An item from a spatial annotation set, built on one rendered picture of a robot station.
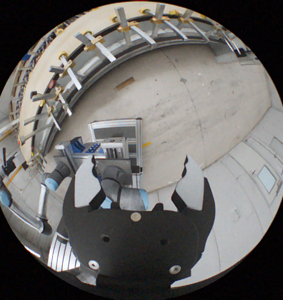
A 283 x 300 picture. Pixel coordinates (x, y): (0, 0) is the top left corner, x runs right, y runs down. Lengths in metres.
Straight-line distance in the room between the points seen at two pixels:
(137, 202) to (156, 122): 1.27
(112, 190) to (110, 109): 1.30
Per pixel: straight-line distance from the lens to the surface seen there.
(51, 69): 0.71
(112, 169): 0.50
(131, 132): 1.28
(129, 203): 0.41
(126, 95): 1.45
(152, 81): 1.49
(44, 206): 0.90
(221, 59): 2.39
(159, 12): 0.82
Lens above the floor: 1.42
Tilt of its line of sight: 60 degrees down
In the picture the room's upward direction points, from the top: 178 degrees counter-clockwise
